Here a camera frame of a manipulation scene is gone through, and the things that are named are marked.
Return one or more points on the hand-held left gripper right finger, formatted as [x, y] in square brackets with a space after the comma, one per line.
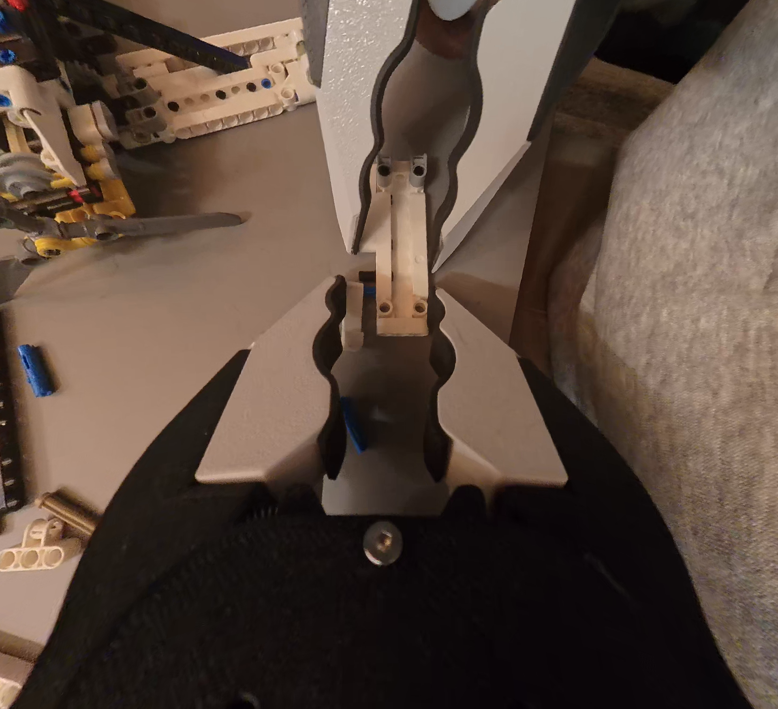
[498, 417]

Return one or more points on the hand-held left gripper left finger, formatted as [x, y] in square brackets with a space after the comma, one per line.
[273, 411]

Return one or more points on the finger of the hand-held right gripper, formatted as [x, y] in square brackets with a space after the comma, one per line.
[523, 52]
[358, 52]

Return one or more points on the white lego panel piece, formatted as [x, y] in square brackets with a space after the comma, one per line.
[404, 247]

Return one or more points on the blue lego pin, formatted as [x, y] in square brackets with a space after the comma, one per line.
[36, 369]
[354, 426]

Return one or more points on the black lego beam assembly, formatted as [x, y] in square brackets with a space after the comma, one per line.
[9, 417]

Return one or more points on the white lego connector tan pin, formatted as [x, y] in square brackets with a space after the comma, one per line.
[42, 545]

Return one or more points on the lego helicopter model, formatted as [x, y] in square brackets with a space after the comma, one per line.
[91, 113]

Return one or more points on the person's grey sweater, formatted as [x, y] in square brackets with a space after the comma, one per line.
[687, 326]

